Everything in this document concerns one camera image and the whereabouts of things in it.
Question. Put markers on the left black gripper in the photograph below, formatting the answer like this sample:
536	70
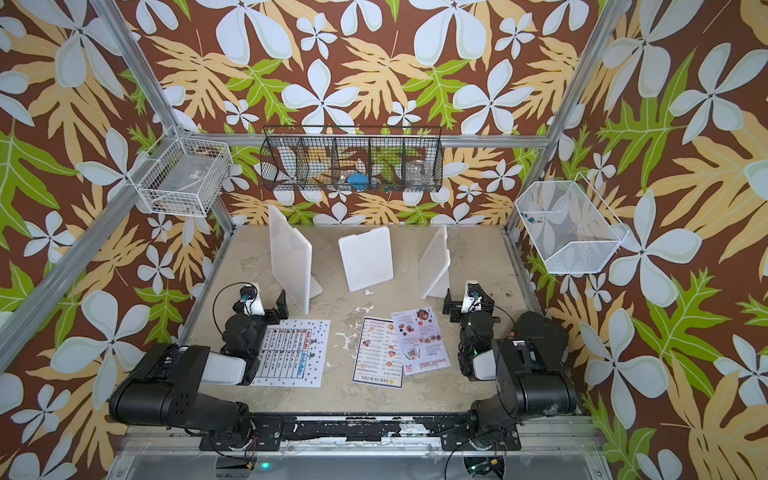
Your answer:
270	315

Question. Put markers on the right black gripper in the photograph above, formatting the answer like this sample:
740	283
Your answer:
458	307

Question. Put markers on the pink restaurant special menu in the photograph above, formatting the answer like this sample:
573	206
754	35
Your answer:
420	341

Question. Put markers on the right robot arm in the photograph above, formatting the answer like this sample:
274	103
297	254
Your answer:
525	366

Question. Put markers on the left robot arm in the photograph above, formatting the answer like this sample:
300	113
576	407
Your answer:
164	388

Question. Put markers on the blue object in rack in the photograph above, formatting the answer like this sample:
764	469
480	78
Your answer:
358	182

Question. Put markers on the dotted border table menu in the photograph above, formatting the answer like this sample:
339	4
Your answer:
292	354

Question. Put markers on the blue bordered menu sheet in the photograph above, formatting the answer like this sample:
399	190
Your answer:
378	361

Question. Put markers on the white mesh basket right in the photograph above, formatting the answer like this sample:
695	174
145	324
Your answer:
571	226

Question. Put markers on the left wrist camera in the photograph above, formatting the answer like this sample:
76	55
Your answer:
250	300

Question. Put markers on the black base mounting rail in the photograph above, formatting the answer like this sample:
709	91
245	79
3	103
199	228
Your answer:
452	431

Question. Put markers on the black wire rack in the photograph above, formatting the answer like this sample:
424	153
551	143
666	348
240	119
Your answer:
394	158

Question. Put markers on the white wire basket left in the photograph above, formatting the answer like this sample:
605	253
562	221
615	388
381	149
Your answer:
182	175

